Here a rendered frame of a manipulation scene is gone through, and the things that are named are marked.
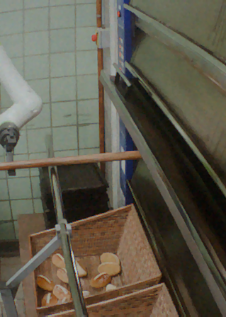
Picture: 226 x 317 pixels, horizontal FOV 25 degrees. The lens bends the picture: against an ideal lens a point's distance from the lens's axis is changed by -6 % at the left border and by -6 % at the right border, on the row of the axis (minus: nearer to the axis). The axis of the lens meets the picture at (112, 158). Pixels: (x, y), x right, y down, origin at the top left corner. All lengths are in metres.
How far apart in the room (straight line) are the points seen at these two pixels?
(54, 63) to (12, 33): 0.33
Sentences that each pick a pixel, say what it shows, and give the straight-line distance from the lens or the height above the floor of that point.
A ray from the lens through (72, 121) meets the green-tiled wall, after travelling 3.11.
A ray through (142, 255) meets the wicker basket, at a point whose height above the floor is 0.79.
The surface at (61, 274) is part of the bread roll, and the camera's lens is 2.23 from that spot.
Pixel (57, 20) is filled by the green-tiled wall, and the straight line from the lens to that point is 2.94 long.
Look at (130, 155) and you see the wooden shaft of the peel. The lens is 1.89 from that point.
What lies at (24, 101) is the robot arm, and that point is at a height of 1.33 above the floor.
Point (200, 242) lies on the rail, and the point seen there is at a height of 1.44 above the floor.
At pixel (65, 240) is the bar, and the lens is 1.46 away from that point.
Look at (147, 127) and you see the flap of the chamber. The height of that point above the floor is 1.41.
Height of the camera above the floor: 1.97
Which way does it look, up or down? 24 degrees down
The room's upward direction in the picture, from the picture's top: 1 degrees counter-clockwise
